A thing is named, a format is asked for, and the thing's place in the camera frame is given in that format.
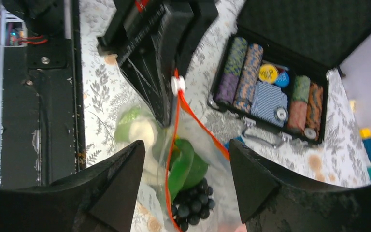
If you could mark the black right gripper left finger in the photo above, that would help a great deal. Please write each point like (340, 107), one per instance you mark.
(100, 198)

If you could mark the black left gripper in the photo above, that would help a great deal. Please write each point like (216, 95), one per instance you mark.
(150, 38)

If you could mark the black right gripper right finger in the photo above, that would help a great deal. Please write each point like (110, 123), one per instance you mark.
(272, 198)

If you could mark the white toy garlic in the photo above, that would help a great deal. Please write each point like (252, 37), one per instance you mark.
(145, 130)

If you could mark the green toy cabbage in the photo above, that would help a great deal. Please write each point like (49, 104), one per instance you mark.
(123, 124)

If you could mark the dark toy grape bunch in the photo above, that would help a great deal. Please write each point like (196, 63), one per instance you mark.
(191, 206)

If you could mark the clear zip bag orange zipper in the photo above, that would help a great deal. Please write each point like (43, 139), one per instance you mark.
(156, 198)

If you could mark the green toy chili pepper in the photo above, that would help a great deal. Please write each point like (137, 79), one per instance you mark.
(180, 163)

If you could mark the dark green toy avocado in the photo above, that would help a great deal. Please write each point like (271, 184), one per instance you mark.
(197, 172)

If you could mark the floral tablecloth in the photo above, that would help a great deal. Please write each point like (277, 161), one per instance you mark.
(340, 160)

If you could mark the blue playing card deck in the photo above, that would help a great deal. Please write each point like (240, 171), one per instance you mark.
(270, 104)

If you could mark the yellow big blind button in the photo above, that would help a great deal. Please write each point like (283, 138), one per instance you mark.
(268, 73)

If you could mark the black poker chip case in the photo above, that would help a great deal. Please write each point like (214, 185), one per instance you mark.
(304, 40)

